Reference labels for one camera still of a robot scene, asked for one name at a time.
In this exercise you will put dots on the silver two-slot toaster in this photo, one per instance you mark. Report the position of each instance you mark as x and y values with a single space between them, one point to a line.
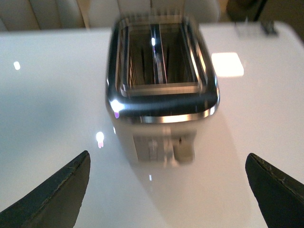
160 85

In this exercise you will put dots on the beige chair on left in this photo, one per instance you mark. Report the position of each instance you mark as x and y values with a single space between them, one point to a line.
19 15

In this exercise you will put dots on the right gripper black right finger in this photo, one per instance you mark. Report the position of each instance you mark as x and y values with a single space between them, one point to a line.
280 197

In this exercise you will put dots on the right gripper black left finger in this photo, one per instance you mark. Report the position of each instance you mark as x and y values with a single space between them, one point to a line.
56 202

